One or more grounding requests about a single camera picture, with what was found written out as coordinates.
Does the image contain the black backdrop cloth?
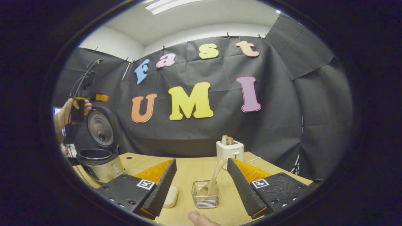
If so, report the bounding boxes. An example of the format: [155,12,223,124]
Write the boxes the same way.
[53,14,354,181]

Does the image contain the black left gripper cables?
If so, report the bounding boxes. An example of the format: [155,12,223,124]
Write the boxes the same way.
[68,58,104,98]

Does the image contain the clear plastic container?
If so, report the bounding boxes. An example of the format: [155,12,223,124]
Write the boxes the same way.
[162,185,179,208]

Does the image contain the white toaster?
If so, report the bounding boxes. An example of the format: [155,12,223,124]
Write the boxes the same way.
[216,140,244,170]

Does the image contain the computer monitor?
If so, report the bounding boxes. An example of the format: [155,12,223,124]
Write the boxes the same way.
[53,107,66,137]

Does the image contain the wooden spoon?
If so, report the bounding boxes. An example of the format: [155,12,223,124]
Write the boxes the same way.
[196,158,228,197]

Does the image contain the ceiling light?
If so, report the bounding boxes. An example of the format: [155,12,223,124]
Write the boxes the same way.
[145,0,204,15]

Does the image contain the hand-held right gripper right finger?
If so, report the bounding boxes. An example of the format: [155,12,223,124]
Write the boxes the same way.
[227,158,314,219]

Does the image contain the silver black rice cooker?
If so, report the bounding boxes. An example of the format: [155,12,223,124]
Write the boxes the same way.
[76,106,125,184]

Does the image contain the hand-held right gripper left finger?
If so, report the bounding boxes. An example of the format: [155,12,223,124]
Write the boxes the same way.
[96,159,177,220]

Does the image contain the clear wire chopstick holder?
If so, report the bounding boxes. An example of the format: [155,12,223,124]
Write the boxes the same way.
[192,180,220,209]

